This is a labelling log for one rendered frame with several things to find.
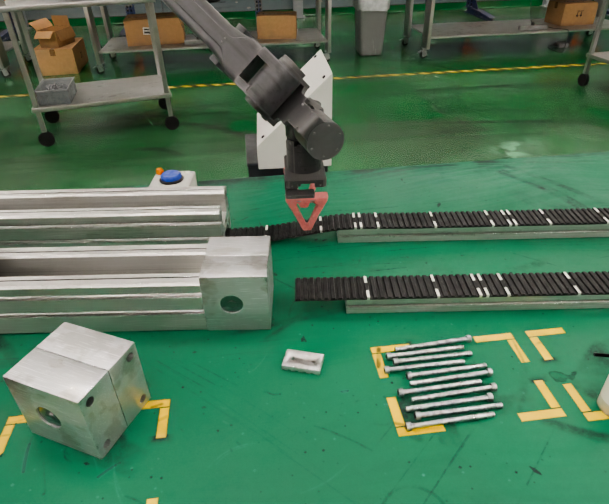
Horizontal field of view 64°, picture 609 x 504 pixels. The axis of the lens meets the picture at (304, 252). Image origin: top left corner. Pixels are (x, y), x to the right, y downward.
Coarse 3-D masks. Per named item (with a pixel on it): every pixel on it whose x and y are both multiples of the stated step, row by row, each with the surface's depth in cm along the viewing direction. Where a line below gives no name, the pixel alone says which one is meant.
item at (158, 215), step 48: (0, 192) 89; (48, 192) 88; (96, 192) 88; (144, 192) 87; (192, 192) 87; (0, 240) 85; (48, 240) 85; (96, 240) 85; (144, 240) 84; (192, 240) 84
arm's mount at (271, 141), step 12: (312, 60) 122; (324, 60) 114; (312, 72) 115; (324, 72) 108; (312, 84) 109; (324, 84) 105; (312, 96) 106; (324, 96) 106; (324, 108) 108; (264, 120) 120; (264, 132) 114; (276, 132) 110; (264, 144) 111; (276, 144) 111; (264, 156) 113; (276, 156) 113; (264, 168) 114
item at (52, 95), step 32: (0, 0) 286; (32, 0) 307; (64, 0) 304; (96, 0) 301; (128, 0) 306; (160, 64) 332; (32, 96) 317; (64, 96) 324; (96, 96) 340; (128, 96) 339; (160, 96) 342
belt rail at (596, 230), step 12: (432, 228) 86; (444, 228) 87; (456, 228) 87; (468, 228) 87; (480, 228) 87; (492, 228) 87; (504, 228) 87; (516, 228) 87; (528, 228) 87; (540, 228) 87; (552, 228) 87; (564, 228) 87; (576, 228) 87; (588, 228) 87; (600, 228) 87; (348, 240) 88; (360, 240) 88; (372, 240) 88; (384, 240) 88; (396, 240) 88; (408, 240) 88; (420, 240) 88; (432, 240) 88; (444, 240) 88
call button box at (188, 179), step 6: (156, 174) 99; (186, 174) 99; (192, 174) 99; (156, 180) 97; (180, 180) 96; (186, 180) 97; (192, 180) 98; (150, 186) 95; (156, 186) 95; (162, 186) 95; (168, 186) 95; (174, 186) 95; (180, 186) 95; (186, 186) 94; (192, 186) 98
